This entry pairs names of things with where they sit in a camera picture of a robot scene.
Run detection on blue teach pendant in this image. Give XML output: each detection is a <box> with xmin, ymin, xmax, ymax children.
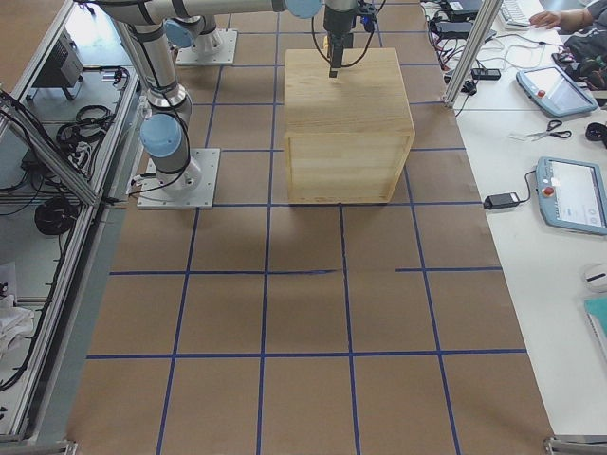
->
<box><xmin>516</xmin><ymin>65</ymin><xmax>598</xmax><ymax>118</ymax></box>
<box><xmin>535</xmin><ymin>156</ymin><xmax>606</xmax><ymax>236</ymax></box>

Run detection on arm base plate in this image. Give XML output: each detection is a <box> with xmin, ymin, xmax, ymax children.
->
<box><xmin>176</xmin><ymin>28</ymin><xmax>238</xmax><ymax>66</ymax></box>
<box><xmin>137</xmin><ymin>148</ymin><xmax>220</xmax><ymax>209</ymax></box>

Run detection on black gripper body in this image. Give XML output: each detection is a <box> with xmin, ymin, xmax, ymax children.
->
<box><xmin>323</xmin><ymin>0</ymin><xmax>356</xmax><ymax>36</ymax></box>

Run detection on black power adapter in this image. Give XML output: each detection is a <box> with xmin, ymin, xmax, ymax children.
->
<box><xmin>483</xmin><ymin>192</ymin><xmax>521</xmax><ymax>210</ymax></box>

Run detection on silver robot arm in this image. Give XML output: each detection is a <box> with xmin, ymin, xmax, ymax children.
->
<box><xmin>96</xmin><ymin>1</ymin><xmax>361</xmax><ymax>195</ymax></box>
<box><xmin>164</xmin><ymin>15</ymin><xmax>223</xmax><ymax>54</ymax></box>

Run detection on person's hand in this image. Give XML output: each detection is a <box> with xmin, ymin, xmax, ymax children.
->
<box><xmin>528</xmin><ymin>11</ymin><xmax>562</xmax><ymax>28</ymax></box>

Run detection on teal notebook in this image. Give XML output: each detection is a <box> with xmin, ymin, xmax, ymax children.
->
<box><xmin>583</xmin><ymin>297</ymin><xmax>607</xmax><ymax>355</ymax></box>

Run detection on aluminium frame post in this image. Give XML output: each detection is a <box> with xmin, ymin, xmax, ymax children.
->
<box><xmin>443</xmin><ymin>0</ymin><xmax>502</xmax><ymax>107</ymax></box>

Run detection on near blue teach pendant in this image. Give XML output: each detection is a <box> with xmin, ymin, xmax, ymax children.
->
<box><xmin>535</xmin><ymin>156</ymin><xmax>606</xmax><ymax>236</ymax></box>

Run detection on black handled scissors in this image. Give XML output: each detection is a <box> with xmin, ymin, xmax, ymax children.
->
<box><xmin>527</xmin><ymin>119</ymin><xmax>572</xmax><ymax>141</ymax></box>

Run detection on far blue teach pendant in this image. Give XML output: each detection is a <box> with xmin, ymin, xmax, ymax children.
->
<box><xmin>516</xmin><ymin>65</ymin><xmax>598</xmax><ymax>118</ymax></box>

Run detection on wooden drawer cabinet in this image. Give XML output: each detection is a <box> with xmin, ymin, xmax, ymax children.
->
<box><xmin>284</xmin><ymin>47</ymin><xmax>415</xmax><ymax>204</ymax></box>

